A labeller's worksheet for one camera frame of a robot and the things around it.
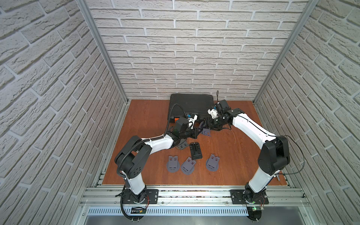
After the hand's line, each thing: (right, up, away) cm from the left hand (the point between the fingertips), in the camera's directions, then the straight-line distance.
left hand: (204, 128), depth 86 cm
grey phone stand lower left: (-20, -23, -1) cm, 30 cm away
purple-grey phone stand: (+1, -2, -3) cm, 3 cm away
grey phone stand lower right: (+5, -22, -1) cm, 22 cm away
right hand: (+3, +1, +1) cm, 3 cm away
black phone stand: (-5, -15, +4) cm, 16 cm away
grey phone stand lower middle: (-11, -23, -3) cm, 26 cm away
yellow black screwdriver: (+43, -28, -6) cm, 52 cm away
